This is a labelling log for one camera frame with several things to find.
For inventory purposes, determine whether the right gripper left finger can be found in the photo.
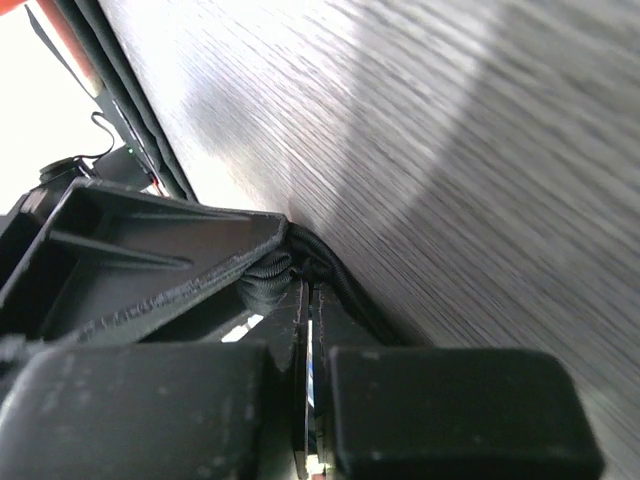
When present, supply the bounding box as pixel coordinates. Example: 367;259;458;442
1;282;309;479

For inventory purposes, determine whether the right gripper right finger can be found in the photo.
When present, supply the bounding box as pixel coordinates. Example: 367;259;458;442
310;285;603;479

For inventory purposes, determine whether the black placemat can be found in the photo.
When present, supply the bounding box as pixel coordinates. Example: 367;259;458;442
56;1;198;202

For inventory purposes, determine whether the black tie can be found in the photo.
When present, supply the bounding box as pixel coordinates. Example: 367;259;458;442
238;223;403;346

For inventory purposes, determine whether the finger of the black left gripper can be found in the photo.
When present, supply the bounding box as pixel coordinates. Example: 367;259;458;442
1;179;287;345

